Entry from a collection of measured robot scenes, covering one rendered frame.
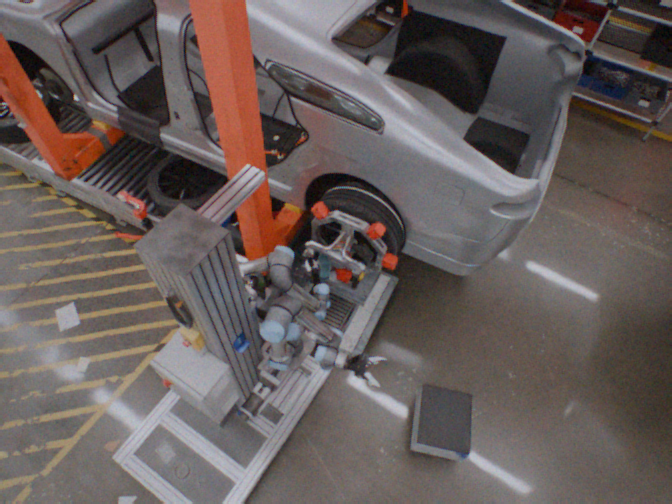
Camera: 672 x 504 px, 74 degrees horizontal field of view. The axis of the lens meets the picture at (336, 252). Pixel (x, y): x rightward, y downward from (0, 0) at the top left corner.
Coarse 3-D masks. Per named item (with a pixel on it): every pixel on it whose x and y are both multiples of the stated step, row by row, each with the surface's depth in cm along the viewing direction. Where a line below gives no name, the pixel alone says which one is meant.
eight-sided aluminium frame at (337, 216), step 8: (328, 216) 295; (336, 216) 290; (344, 216) 291; (312, 224) 308; (320, 224) 304; (344, 224) 291; (352, 224) 287; (360, 224) 291; (368, 224) 288; (312, 232) 316; (312, 240) 323; (320, 240) 327; (368, 240) 292; (376, 240) 295; (376, 248) 294; (384, 248) 296; (376, 264) 308; (368, 272) 321
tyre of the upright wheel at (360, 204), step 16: (336, 192) 301; (352, 192) 296; (368, 192) 295; (336, 208) 296; (352, 208) 288; (368, 208) 289; (384, 208) 293; (384, 224) 290; (400, 224) 302; (384, 240) 298; (400, 240) 307
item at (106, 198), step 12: (36, 168) 410; (48, 168) 401; (60, 180) 406; (72, 180) 394; (84, 192) 399; (96, 192) 388; (108, 204) 394; (120, 204) 382; (132, 216) 389; (156, 216) 376; (264, 276) 356
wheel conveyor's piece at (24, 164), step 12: (60, 108) 470; (72, 108) 465; (60, 120) 456; (72, 120) 459; (84, 120) 456; (72, 132) 446; (0, 144) 436; (12, 144) 433; (24, 144) 434; (0, 156) 431; (12, 156) 416; (24, 156) 428; (36, 156) 430; (24, 168) 425; (36, 180) 442
